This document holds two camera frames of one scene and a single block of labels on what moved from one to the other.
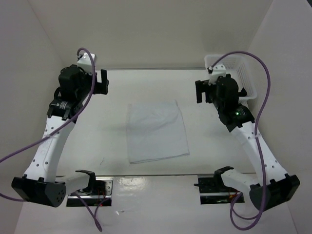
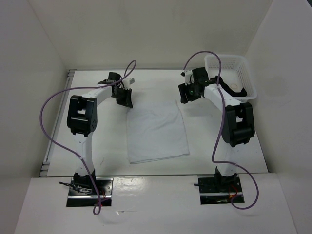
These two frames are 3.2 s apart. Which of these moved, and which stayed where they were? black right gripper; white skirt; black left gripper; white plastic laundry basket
Moved: black right gripper; black left gripper
Stayed: white plastic laundry basket; white skirt
